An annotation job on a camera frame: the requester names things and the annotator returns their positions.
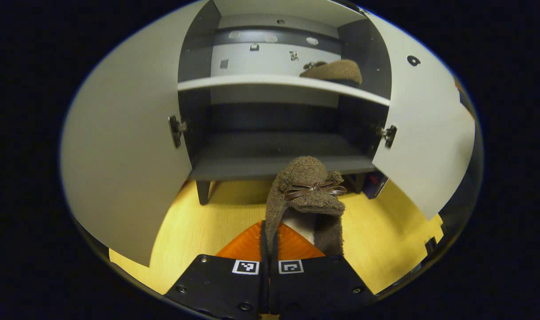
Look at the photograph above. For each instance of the white grey shoe cabinet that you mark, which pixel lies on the white grey shoe cabinet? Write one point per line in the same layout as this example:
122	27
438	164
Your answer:
274	160

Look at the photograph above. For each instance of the brown fuzzy shoe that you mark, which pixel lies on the brown fuzzy shoe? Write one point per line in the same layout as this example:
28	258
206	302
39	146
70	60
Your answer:
336	71
305	178

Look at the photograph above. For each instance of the white cabinet door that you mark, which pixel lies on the white cabinet door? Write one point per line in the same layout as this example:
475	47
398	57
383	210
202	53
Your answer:
421	133
127	133

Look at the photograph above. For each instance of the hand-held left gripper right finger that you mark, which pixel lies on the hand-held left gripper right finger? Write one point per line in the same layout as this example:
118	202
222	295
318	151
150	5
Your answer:
314	284

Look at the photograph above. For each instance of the blue printed box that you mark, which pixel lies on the blue printed box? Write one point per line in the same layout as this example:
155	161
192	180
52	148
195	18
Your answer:
375	184

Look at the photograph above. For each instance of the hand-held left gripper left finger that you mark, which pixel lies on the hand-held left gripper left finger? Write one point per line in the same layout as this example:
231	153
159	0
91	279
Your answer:
221	284

